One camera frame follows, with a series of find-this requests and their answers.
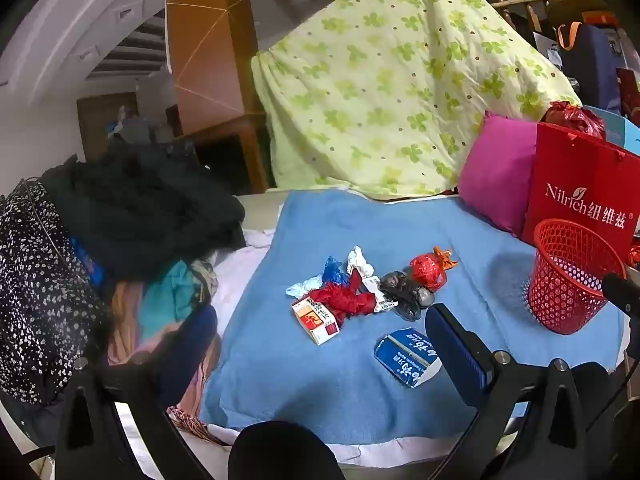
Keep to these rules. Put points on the black white floral garment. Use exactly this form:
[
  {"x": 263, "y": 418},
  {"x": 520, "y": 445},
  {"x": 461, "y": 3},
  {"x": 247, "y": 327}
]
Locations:
[{"x": 35, "y": 285}]

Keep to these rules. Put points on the red gift box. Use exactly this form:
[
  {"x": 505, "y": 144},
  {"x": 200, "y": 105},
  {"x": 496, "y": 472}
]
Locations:
[{"x": 629, "y": 90}]

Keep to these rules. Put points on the white red medicine box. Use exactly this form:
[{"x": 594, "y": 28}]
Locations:
[{"x": 315, "y": 322}]

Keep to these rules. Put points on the light blue sock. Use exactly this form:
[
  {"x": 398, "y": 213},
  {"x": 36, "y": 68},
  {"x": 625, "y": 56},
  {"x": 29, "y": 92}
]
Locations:
[{"x": 300, "y": 287}]

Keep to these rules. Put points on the wooden lattice door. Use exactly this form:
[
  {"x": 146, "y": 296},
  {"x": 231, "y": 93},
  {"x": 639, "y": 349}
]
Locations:
[{"x": 95, "y": 120}]

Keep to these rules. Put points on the light blue box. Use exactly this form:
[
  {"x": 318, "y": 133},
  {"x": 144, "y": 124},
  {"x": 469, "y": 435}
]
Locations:
[{"x": 620, "y": 130}]

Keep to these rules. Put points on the blue towel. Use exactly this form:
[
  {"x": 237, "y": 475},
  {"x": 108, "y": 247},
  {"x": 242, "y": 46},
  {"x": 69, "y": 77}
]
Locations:
[{"x": 310, "y": 370}]

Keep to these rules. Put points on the white bedsheet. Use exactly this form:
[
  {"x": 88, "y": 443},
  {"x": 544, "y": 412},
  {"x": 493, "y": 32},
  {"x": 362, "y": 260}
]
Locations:
[{"x": 235, "y": 275}]

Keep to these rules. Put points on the green floral quilt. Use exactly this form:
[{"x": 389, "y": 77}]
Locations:
[{"x": 380, "y": 85}]

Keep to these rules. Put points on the recessed ceiling light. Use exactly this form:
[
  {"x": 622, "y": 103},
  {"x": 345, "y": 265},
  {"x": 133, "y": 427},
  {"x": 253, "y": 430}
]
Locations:
[
  {"x": 86, "y": 52},
  {"x": 127, "y": 10}
]

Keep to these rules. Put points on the orange wrapper bundle red tie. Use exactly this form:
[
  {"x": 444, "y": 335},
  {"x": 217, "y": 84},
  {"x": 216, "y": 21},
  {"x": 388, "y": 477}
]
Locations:
[{"x": 427, "y": 272}]

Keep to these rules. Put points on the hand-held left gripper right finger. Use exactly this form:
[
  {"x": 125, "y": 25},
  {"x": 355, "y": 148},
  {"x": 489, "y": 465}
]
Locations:
[{"x": 452, "y": 350}]

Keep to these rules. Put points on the grey cabinet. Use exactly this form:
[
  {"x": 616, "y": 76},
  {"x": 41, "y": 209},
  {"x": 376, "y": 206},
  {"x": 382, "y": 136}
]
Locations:
[{"x": 134, "y": 130}]

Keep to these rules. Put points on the pink pillow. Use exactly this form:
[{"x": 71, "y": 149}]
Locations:
[{"x": 495, "y": 170}]

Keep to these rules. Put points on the red plastic bag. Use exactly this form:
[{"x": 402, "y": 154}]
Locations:
[
  {"x": 345, "y": 302},
  {"x": 575, "y": 117}
]

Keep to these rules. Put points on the pink striped cloth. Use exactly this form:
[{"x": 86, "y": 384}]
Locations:
[{"x": 125, "y": 320}]

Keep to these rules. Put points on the blue plastic bag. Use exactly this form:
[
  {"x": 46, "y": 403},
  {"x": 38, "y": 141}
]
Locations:
[{"x": 334, "y": 272}]

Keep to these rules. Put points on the blue toothpaste box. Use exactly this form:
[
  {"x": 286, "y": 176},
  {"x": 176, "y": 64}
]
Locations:
[{"x": 405, "y": 355}]

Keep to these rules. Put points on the red paper bag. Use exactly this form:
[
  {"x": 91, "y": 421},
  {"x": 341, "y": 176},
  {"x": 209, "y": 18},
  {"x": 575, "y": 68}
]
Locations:
[{"x": 575, "y": 170}]

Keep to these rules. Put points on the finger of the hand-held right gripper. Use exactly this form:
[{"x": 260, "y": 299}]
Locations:
[{"x": 622, "y": 295}]

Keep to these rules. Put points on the red plastic basket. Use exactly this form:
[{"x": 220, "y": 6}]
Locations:
[{"x": 565, "y": 290}]

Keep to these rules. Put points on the teal cloth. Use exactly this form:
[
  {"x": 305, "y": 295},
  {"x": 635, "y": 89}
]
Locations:
[{"x": 167, "y": 295}]

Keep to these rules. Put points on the orange wooden cabinet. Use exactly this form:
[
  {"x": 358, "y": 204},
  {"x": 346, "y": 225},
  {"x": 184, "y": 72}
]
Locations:
[{"x": 210, "y": 50}]

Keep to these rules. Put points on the black plastic bag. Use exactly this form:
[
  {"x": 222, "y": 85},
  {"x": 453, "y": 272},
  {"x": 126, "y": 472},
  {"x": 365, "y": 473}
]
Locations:
[{"x": 407, "y": 295}]

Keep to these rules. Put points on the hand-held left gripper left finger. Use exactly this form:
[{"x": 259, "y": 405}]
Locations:
[{"x": 192, "y": 345}]

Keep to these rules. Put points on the round wooden tabletop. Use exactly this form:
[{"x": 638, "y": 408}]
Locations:
[{"x": 575, "y": 7}]

